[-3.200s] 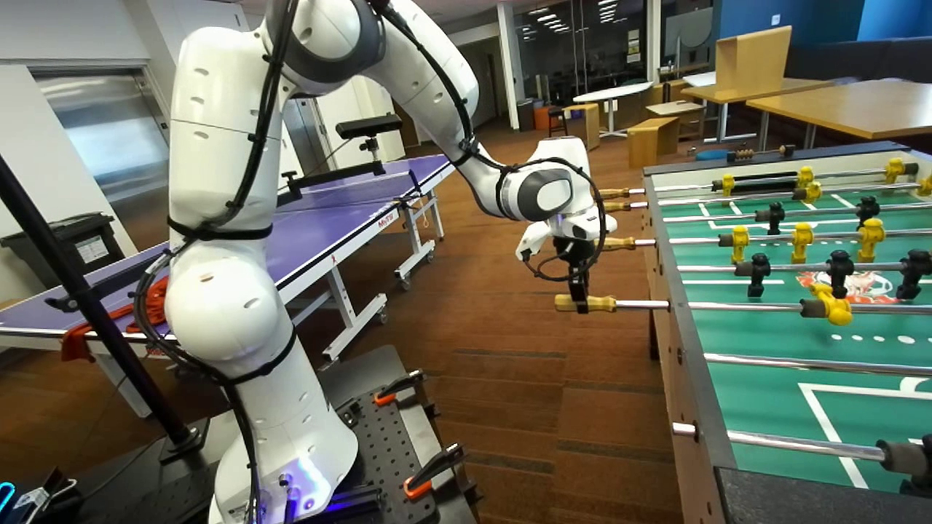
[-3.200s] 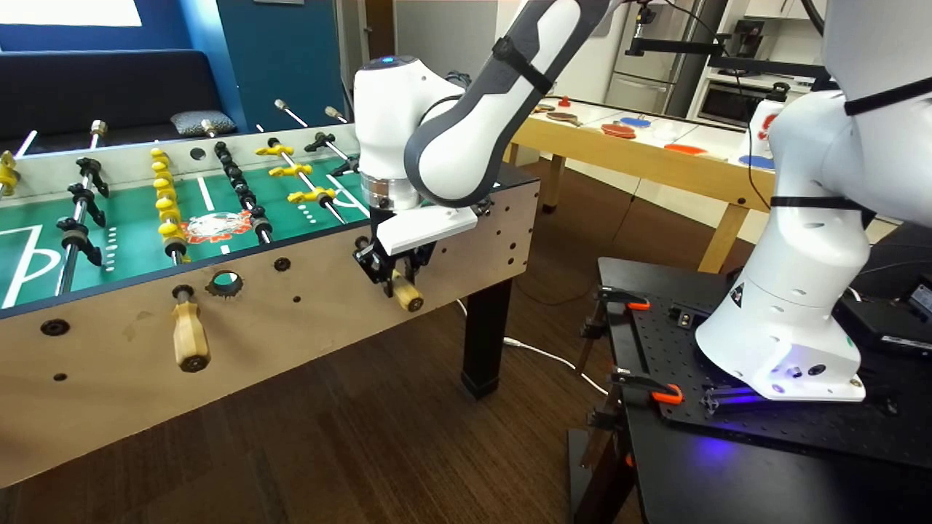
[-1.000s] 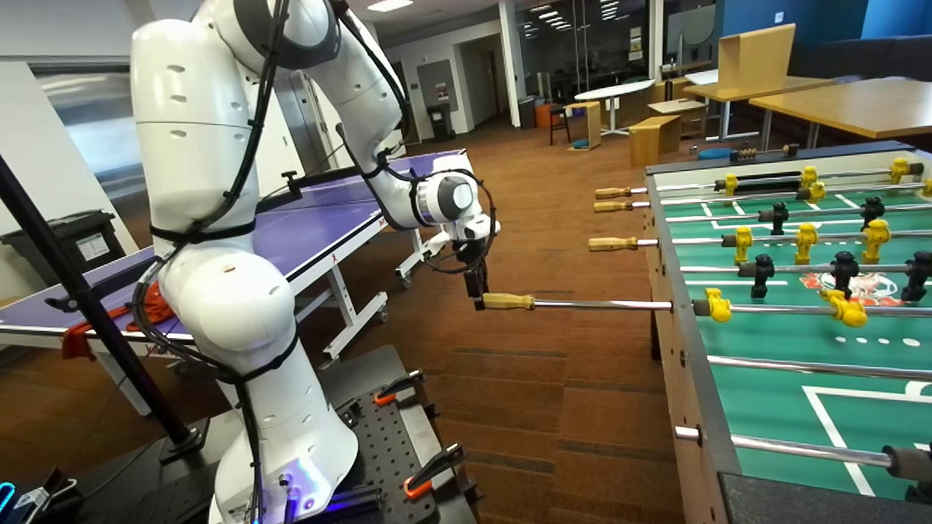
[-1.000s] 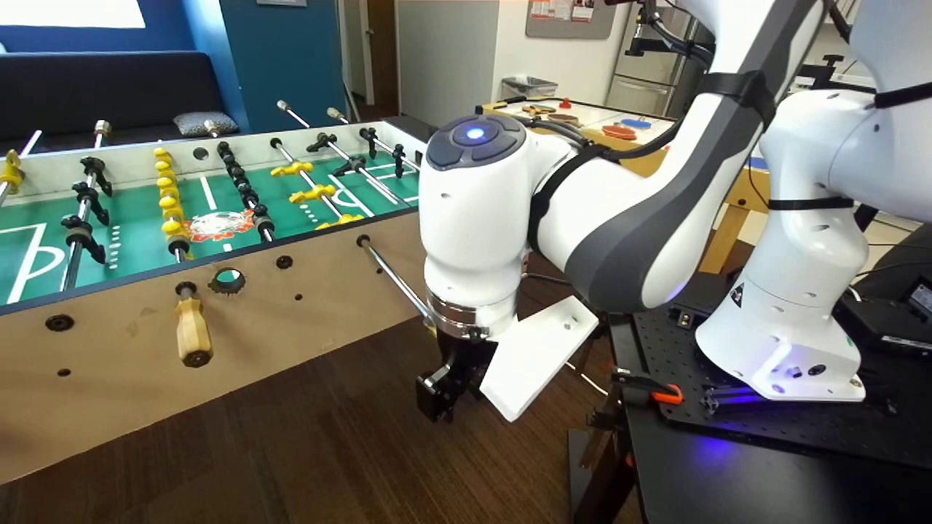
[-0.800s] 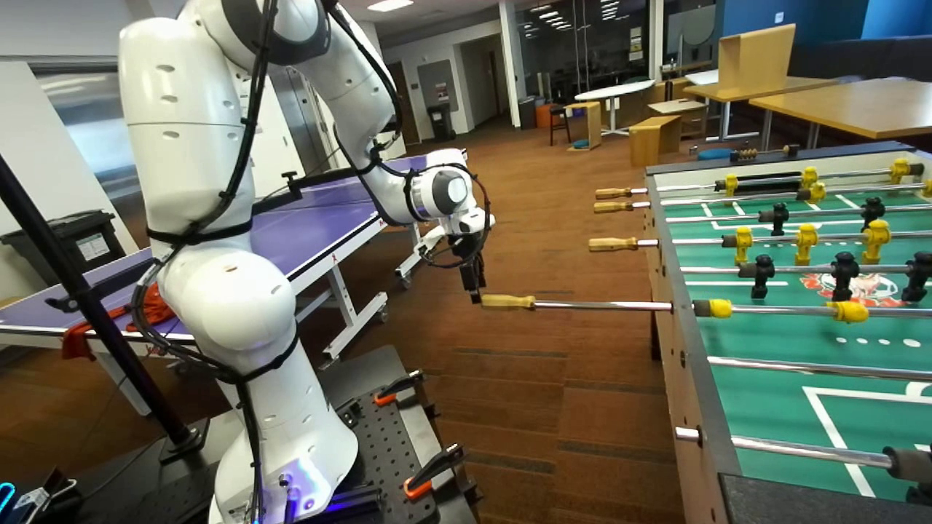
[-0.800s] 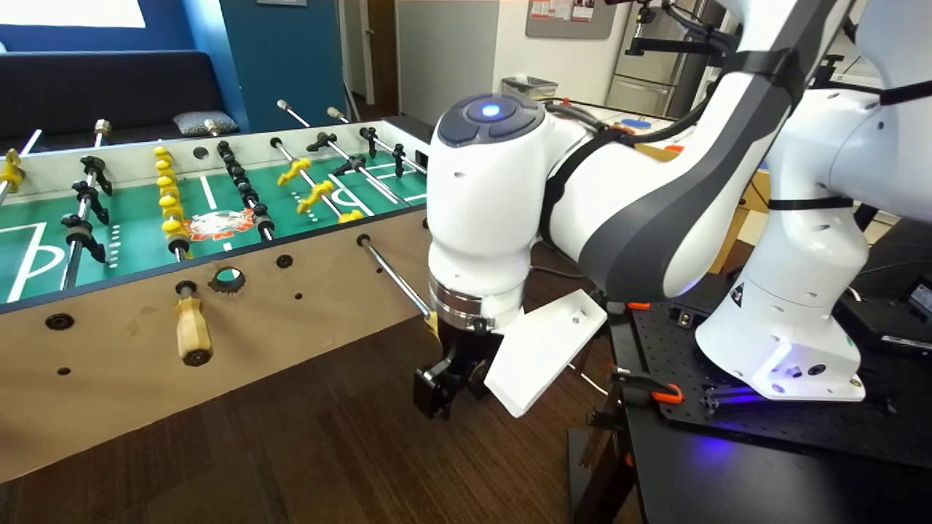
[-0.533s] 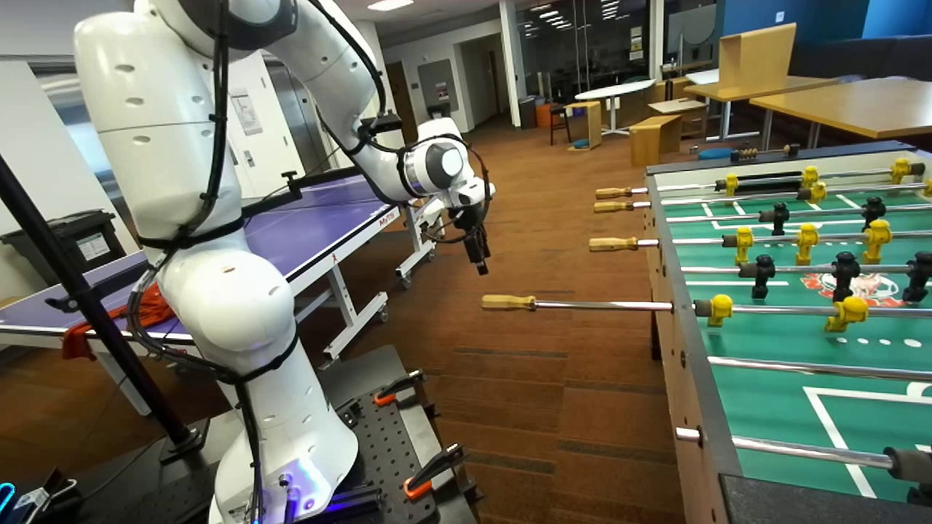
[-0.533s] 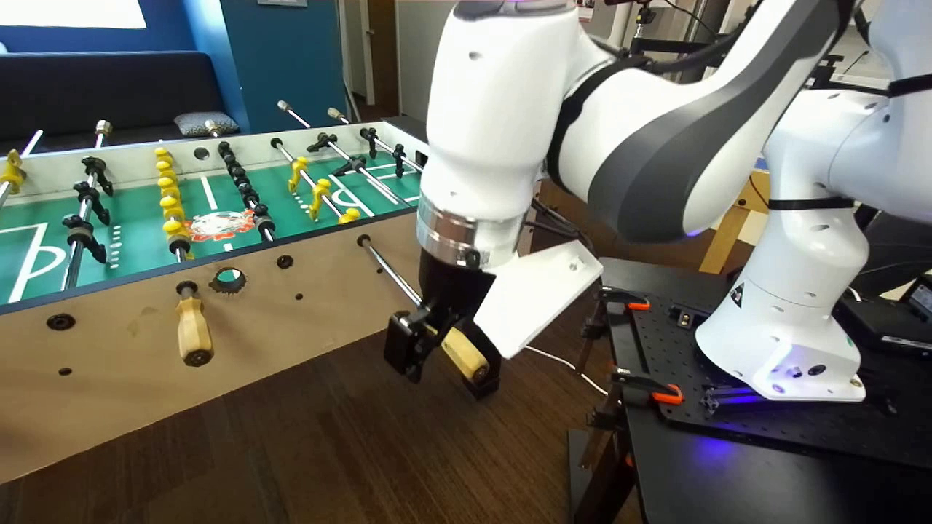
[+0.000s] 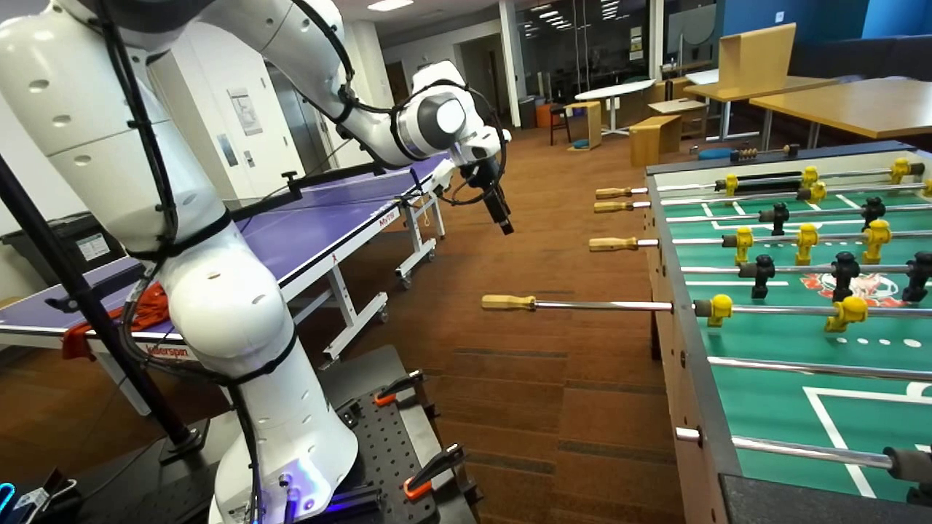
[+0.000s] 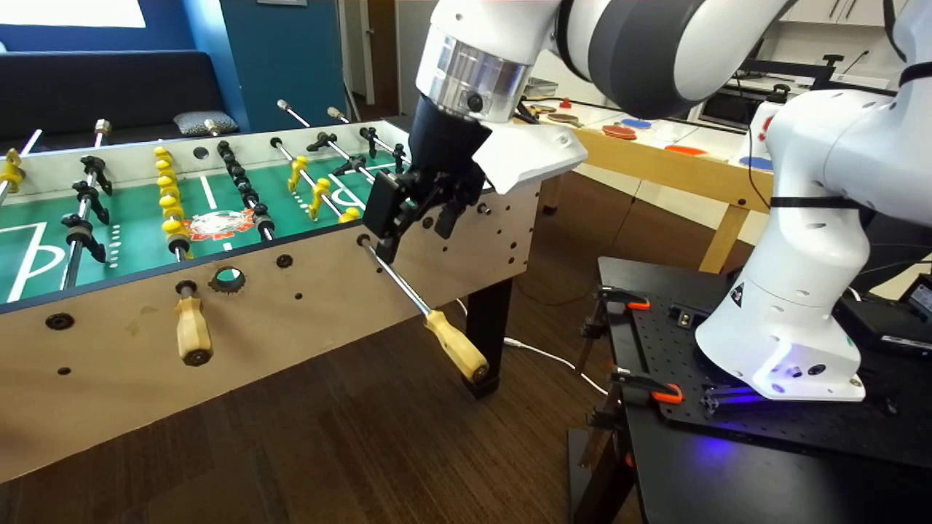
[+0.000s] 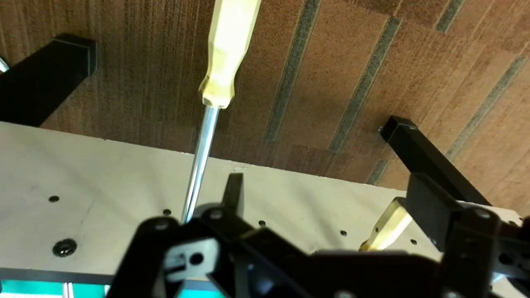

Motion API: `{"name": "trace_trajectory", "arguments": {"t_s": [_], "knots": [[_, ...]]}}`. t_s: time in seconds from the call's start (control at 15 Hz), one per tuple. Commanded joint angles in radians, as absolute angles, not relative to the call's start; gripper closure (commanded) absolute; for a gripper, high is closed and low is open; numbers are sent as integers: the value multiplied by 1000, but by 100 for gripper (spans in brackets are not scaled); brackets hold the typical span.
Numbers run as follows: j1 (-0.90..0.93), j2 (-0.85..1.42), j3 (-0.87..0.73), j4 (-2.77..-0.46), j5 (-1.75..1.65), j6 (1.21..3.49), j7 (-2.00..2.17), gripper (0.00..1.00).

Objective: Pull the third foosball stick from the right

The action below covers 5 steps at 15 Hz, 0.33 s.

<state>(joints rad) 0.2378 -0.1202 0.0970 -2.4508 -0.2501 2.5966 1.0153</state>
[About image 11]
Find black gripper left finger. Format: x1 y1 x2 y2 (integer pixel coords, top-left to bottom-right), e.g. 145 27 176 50
107 173 317 298

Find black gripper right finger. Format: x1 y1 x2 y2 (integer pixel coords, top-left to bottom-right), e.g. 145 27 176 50
406 173 530 298

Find foosball rod three yellow players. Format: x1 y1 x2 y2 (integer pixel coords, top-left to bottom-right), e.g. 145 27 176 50
179 0 264 226

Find black foosball table leg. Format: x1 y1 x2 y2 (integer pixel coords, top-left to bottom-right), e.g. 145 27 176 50
378 115 494 209
0 34 100 130

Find foosball table with green field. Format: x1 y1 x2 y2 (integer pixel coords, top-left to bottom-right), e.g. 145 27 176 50
0 120 530 298

